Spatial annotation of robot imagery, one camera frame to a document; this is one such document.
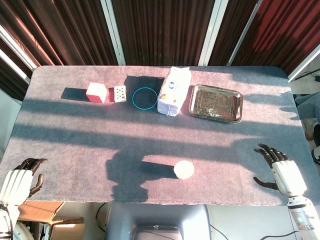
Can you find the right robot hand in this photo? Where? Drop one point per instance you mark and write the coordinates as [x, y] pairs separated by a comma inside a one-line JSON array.
[[287, 175]]

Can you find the white paper bag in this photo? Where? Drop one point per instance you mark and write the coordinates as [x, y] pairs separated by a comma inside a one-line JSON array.
[[173, 92]]

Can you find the metal tray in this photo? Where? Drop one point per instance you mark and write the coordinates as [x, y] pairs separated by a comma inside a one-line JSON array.
[[215, 103]]

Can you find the grey table cloth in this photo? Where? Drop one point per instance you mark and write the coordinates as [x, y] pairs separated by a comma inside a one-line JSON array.
[[150, 140]]

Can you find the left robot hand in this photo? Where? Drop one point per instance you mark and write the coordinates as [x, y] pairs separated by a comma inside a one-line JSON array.
[[15, 182]]

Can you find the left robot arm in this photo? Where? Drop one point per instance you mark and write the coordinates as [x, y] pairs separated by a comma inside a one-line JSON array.
[[6, 220]]

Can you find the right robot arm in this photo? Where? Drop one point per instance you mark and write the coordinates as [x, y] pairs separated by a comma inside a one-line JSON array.
[[302, 217]]

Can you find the cardboard box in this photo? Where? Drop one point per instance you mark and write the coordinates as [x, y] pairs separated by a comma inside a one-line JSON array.
[[50, 217]]

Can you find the red and white box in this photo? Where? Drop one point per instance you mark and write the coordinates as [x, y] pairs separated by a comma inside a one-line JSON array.
[[96, 92]]

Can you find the robot torso base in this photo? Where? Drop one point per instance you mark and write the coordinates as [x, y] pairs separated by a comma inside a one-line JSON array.
[[157, 222]]

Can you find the white paper cup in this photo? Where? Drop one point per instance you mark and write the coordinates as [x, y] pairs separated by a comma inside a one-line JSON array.
[[183, 170]]

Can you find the playing card deck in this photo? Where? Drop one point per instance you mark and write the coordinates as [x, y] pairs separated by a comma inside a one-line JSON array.
[[119, 93]]

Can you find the dark red curtain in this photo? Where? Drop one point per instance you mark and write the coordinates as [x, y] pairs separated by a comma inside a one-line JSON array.
[[160, 30]]

